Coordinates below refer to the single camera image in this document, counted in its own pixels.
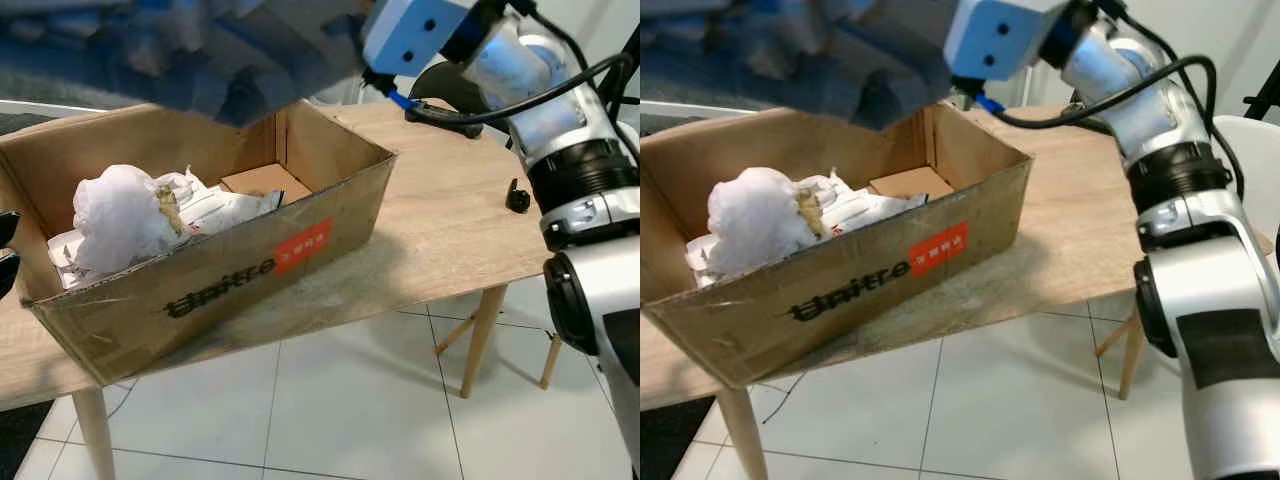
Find white printed paper trash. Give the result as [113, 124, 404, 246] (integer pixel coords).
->
[45, 170, 286, 291]
[685, 175, 926, 291]

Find white plastic bag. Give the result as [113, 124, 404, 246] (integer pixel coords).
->
[707, 167, 821, 279]
[72, 165, 186, 276]

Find brown crumpled wrapper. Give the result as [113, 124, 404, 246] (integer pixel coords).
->
[795, 190, 829, 239]
[152, 183, 186, 238]

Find Unitree printed cardboard box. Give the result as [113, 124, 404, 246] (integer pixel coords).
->
[640, 100, 1034, 389]
[0, 100, 398, 386]

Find light wooden table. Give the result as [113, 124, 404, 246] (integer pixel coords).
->
[640, 100, 1276, 480]
[0, 100, 601, 480]

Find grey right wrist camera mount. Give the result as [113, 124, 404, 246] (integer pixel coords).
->
[943, 0, 1071, 83]
[360, 0, 476, 79]

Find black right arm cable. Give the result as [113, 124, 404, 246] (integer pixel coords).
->
[388, 55, 629, 126]
[972, 55, 1246, 201]

